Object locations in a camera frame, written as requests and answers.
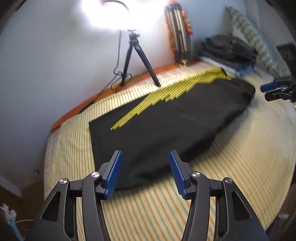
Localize white ring light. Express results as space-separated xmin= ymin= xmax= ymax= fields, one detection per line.
xmin=79 ymin=1 xmax=149 ymax=31

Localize orange patterned cloth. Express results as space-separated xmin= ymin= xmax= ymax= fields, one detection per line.
xmin=166 ymin=0 xmax=194 ymax=68

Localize black light cable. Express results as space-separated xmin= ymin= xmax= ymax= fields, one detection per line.
xmin=78 ymin=29 xmax=134 ymax=114

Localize small black tripod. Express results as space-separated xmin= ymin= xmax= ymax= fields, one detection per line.
xmin=120 ymin=29 xmax=162 ymax=88

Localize green striped pillow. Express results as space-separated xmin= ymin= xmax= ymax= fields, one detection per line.
xmin=226 ymin=6 xmax=290 ymax=78

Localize stack of folded clothes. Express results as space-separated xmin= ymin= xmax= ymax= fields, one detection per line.
xmin=197 ymin=35 xmax=258 ymax=77

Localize black pants yellow stripes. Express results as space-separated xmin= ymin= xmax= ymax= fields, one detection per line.
xmin=89 ymin=69 xmax=255 ymax=189

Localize orange bed sheet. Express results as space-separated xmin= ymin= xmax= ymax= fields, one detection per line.
xmin=51 ymin=60 xmax=202 ymax=134

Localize yellow striped bed blanket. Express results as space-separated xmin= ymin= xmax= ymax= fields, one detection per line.
xmin=44 ymin=80 xmax=295 ymax=240

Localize folded silver tripod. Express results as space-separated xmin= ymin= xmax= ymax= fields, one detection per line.
xmin=164 ymin=3 xmax=193 ymax=65

